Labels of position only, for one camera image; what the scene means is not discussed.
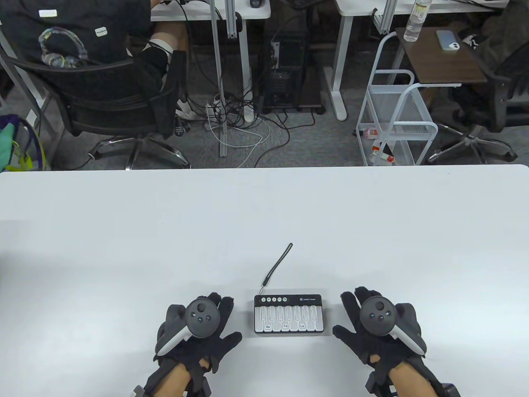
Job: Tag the white power strip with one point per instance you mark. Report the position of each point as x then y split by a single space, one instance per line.
210 109

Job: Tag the black computer tower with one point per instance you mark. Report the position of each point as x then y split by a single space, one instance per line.
285 82

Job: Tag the brown wooden side table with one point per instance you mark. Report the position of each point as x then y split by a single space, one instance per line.
438 66

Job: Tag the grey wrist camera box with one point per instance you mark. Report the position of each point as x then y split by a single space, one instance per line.
139 391

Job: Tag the tall aluminium profile post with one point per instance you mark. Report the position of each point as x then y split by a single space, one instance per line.
219 82

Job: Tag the dark computer mouse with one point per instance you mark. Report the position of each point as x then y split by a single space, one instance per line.
256 3

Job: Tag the person's right hand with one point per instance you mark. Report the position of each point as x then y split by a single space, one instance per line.
357 337

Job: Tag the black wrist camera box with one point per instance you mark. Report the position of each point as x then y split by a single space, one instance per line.
450 391

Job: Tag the person's left hand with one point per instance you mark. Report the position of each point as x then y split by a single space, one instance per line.
219 349

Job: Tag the grey white handheld controller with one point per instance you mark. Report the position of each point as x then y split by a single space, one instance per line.
376 316
202 318

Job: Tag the black white toy piano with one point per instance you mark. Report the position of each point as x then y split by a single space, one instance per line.
289 326

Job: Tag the white metal mesh cart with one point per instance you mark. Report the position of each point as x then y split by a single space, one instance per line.
407 129

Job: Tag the white office desk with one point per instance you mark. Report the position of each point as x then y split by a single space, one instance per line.
342 49
248 12

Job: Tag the light blue smartphone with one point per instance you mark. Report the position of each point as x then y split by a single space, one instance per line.
444 37

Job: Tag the black mesh office chair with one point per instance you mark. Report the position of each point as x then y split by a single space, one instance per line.
473 138
115 103

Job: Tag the grey metal rack frame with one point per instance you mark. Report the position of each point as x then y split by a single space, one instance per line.
32 117

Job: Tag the small red white carton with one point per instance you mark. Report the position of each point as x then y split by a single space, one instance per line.
372 133
386 157

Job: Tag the black glove sensor box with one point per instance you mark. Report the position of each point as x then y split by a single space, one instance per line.
379 385
201 384

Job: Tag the green yellow bag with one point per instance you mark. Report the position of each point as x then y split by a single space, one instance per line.
6 144

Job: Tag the clear plastic water bottle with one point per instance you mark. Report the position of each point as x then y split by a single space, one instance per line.
413 27

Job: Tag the short aluminium profile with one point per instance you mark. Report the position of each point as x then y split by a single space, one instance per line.
386 16
232 20

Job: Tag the person's left forearm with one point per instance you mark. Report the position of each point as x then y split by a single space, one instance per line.
173 382

